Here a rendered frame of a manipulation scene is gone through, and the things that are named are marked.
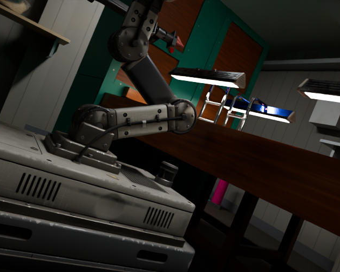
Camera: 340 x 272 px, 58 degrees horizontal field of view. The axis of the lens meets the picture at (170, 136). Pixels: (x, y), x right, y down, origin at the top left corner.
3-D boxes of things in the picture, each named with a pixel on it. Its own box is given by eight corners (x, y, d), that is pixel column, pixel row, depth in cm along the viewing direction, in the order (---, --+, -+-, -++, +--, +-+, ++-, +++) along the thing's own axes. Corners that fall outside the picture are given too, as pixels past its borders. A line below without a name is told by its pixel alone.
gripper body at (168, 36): (168, 49, 188) (158, 43, 184) (171, 35, 191) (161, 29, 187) (174, 46, 183) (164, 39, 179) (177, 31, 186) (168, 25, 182)
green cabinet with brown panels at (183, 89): (104, 79, 200) (161, -56, 201) (75, 73, 244) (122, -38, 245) (231, 141, 284) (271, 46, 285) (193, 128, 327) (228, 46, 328)
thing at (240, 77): (235, 82, 159) (240, 69, 159) (167, 74, 208) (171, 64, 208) (244, 89, 164) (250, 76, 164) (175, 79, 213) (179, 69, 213)
